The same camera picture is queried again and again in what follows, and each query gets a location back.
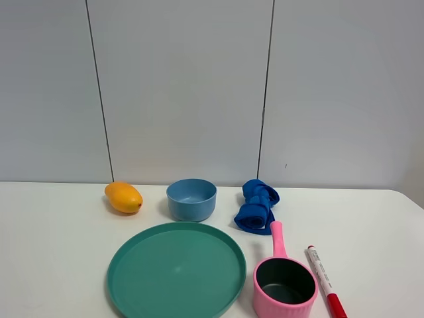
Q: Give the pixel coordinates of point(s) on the pink saucepan with handle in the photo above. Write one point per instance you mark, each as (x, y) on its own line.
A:
(283, 287)

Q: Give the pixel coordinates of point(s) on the blue plastic bowl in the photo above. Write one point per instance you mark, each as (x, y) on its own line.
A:
(191, 200)

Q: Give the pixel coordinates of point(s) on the blue rolled cloth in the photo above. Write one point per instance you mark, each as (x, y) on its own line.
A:
(255, 214)

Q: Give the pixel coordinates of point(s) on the orange yellow mango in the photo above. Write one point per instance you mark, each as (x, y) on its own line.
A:
(123, 197)

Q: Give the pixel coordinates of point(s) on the green round plate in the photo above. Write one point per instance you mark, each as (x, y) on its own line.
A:
(179, 269)

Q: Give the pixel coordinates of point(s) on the red white marker pen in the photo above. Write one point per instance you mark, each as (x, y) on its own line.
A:
(333, 301)

